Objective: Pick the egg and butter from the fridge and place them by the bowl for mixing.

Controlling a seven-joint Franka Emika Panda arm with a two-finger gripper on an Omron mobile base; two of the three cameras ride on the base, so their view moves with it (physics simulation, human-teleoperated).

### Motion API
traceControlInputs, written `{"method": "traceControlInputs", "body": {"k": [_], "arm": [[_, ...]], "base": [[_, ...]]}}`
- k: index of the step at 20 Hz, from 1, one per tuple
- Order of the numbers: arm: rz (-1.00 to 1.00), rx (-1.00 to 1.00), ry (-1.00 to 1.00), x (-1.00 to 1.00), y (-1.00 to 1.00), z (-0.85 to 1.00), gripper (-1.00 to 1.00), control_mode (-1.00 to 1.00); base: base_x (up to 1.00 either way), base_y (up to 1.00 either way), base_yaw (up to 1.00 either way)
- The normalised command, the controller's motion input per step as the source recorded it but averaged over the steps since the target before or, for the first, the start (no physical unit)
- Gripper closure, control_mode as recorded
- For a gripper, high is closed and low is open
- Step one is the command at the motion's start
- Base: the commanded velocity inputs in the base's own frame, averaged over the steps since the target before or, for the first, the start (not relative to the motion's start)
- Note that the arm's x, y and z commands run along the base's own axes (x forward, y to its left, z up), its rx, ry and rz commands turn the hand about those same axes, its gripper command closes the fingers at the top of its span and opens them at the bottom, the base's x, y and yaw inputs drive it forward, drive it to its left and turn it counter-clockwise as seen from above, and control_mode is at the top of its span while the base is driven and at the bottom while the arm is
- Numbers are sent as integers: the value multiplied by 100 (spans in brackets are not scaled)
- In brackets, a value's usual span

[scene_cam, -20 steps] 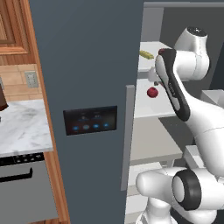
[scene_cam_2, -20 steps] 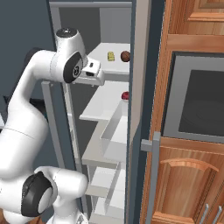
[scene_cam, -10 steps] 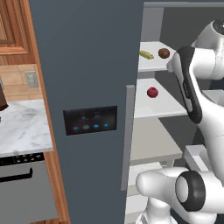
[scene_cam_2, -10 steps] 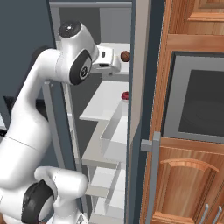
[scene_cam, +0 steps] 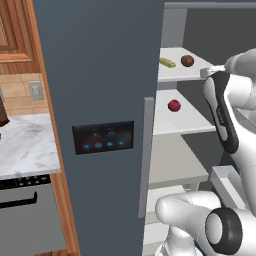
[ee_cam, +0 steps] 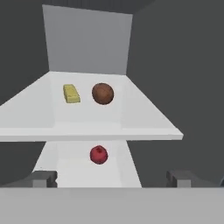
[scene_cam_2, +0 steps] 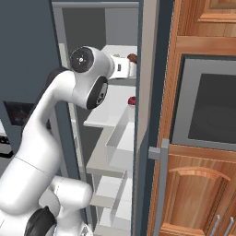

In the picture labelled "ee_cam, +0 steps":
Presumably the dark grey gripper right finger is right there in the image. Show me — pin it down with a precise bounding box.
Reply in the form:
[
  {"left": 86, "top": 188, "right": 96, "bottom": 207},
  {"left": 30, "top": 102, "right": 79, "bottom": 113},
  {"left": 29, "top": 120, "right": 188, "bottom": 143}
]
[{"left": 166, "top": 170, "right": 218, "bottom": 188}]

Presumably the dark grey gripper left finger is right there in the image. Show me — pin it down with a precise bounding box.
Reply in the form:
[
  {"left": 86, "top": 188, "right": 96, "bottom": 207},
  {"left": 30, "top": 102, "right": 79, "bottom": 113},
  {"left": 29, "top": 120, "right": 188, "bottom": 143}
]
[{"left": 2, "top": 171, "right": 59, "bottom": 188}]

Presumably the white fridge shelf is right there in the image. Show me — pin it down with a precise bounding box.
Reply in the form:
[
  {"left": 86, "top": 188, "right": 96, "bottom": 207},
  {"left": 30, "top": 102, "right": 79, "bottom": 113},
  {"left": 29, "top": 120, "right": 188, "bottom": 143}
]
[
  {"left": 31, "top": 140, "right": 143, "bottom": 188},
  {"left": 0, "top": 70, "right": 185, "bottom": 143}
]

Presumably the yellow butter block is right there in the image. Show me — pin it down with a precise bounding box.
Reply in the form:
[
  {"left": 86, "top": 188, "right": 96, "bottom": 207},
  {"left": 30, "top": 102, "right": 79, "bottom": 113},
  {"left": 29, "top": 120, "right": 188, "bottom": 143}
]
[{"left": 62, "top": 84, "right": 81, "bottom": 104}]

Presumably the brown egg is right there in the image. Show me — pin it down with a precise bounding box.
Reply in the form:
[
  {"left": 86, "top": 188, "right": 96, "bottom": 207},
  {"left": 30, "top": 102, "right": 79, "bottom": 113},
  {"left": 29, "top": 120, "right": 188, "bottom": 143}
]
[{"left": 91, "top": 82, "right": 115, "bottom": 106}]

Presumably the grey fridge interior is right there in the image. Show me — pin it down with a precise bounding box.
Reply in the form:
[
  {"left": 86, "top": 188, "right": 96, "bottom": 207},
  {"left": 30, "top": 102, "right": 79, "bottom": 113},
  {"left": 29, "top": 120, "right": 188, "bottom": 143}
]
[{"left": 0, "top": 0, "right": 224, "bottom": 188}]

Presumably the red apple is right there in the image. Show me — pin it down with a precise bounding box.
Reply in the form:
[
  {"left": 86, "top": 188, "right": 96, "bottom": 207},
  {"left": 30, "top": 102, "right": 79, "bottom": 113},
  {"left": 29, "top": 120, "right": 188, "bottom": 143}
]
[{"left": 89, "top": 144, "right": 109, "bottom": 165}]

